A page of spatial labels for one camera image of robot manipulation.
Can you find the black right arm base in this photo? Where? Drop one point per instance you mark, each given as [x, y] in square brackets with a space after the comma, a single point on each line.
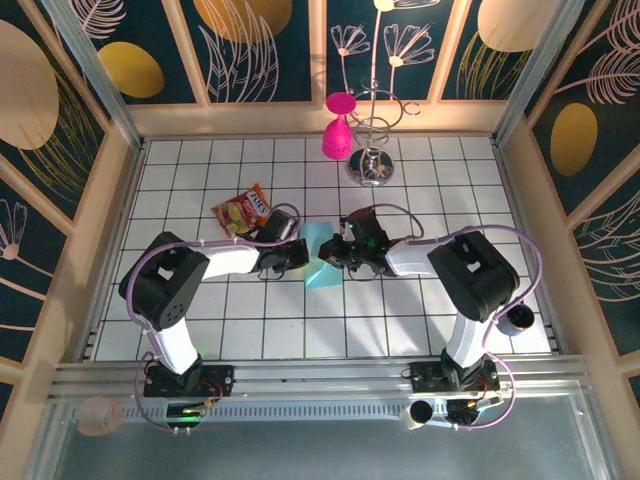
[425, 377]

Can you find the light blue paper sheet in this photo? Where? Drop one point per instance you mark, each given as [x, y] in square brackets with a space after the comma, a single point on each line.
[325, 277]

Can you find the white cup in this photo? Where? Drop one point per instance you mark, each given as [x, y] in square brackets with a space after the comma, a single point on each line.
[419, 414]

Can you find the aluminium mounting rail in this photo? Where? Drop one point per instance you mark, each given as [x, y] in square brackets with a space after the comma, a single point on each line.
[320, 380]

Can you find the pink wine glass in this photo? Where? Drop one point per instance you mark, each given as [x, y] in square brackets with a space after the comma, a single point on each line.
[336, 142]

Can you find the dark floral wall panel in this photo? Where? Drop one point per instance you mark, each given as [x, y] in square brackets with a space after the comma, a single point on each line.
[295, 60]
[75, 150]
[150, 30]
[615, 150]
[615, 310]
[465, 75]
[30, 300]
[440, 50]

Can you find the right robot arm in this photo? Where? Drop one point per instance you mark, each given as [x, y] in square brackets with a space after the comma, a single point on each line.
[475, 275]

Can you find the dark cup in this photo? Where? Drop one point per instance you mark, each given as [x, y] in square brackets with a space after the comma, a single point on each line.
[521, 320]

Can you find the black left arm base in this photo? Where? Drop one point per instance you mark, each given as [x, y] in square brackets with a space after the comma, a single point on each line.
[220, 380]

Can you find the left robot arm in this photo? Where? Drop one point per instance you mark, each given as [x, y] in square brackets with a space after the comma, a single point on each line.
[165, 280]

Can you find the red yellow snack bag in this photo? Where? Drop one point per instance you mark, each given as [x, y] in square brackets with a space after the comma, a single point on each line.
[240, 210]

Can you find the aluminium frame post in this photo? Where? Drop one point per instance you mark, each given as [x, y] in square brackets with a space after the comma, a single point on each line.
[95, 75]
[535, 75]

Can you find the chrome glass rack stand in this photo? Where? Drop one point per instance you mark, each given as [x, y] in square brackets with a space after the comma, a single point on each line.
[371, 167]

